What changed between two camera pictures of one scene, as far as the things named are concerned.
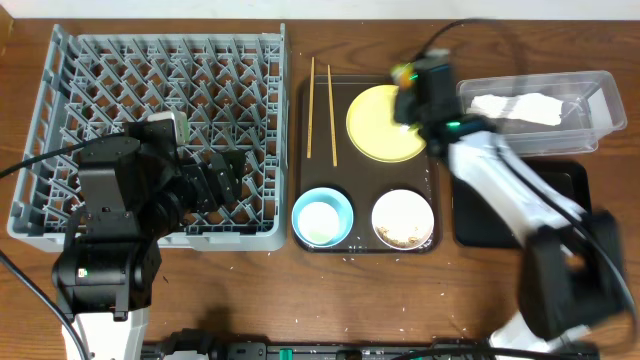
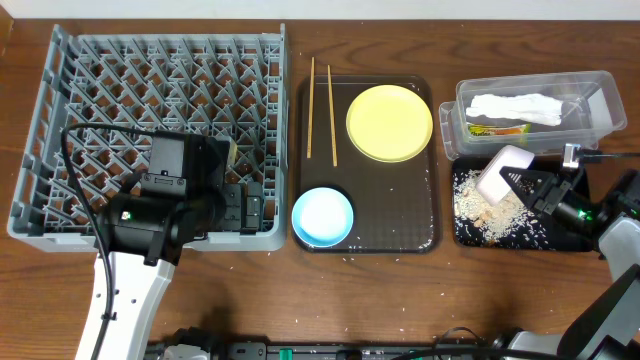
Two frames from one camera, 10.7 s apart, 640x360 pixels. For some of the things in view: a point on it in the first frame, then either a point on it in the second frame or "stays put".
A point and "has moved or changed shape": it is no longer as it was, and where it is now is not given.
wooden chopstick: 332,115 stays put
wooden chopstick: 309,141 stays put
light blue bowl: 322,217 stays put
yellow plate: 373,129 stays put
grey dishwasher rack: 234,89 stays put
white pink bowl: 403,219 has moved or changed shape
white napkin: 530,107 stays put
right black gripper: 403,99 -> 556,188
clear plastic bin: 546,114 stays put
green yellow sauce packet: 402,73 -> 483,130
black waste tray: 478,223 stays put
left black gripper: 204,181 -> 252,212
